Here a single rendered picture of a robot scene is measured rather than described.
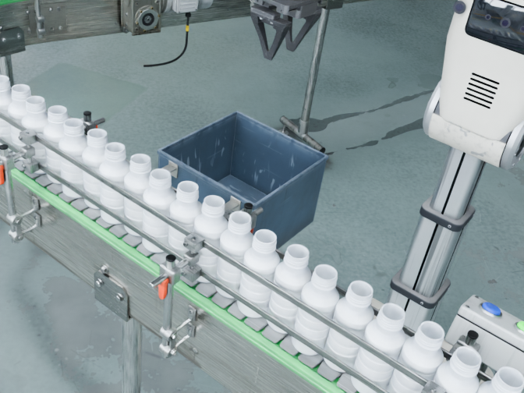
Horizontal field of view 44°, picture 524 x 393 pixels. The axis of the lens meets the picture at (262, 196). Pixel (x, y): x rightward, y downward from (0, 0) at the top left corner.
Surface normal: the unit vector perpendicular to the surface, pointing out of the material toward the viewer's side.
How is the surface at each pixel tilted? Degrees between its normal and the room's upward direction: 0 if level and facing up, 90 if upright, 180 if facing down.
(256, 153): 90
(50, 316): 0
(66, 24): 90
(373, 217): 0
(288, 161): 90
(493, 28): 90
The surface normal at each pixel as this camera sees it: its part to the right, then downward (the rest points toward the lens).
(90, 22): 0.56, 0.54
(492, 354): -0.53, 0.11
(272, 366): -0.61, 0.41
